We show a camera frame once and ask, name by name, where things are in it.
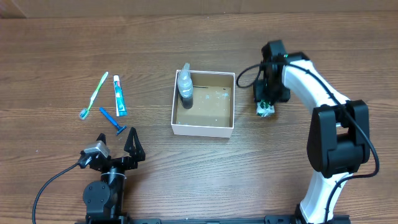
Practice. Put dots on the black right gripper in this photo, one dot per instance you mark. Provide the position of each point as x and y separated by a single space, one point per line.
262 94

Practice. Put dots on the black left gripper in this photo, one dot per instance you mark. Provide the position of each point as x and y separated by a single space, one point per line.
135 155

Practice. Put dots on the blue disposable razor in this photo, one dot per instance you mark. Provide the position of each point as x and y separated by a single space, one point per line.
119 128

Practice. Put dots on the green soap bar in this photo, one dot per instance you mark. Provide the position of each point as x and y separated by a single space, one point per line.
264 109

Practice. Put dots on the teal toothpaste tube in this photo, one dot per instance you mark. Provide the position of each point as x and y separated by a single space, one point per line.
119 98

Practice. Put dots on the green white toothbrush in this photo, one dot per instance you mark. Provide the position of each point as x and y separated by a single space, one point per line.
85 111

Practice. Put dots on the foaming soap pump bottle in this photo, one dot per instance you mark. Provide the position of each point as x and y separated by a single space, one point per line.
185 86

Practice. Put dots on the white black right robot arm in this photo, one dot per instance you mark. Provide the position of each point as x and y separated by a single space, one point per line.
338 137

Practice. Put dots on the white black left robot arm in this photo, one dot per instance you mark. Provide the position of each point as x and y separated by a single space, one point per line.
104 198

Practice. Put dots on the white cardboard box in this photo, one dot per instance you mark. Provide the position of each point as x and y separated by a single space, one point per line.
212 113

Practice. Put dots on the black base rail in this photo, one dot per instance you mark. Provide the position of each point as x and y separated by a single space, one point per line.
211 221

